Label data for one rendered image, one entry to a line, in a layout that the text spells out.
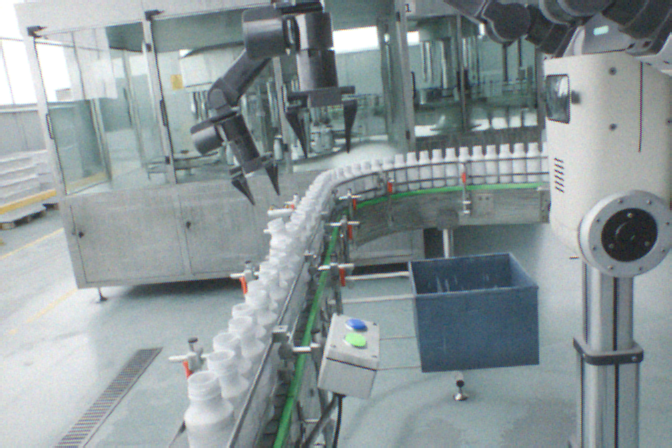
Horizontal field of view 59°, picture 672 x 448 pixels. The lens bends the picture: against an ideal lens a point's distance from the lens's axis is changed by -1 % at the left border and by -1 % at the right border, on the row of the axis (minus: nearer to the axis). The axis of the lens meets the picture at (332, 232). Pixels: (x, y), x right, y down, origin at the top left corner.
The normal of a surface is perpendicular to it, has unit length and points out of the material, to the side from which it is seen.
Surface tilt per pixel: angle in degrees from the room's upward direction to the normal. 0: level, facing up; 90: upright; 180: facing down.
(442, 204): 90
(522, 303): 90
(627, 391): 90
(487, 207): 90
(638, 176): 101
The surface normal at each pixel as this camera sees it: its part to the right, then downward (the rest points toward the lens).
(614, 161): -0.04, 0.42
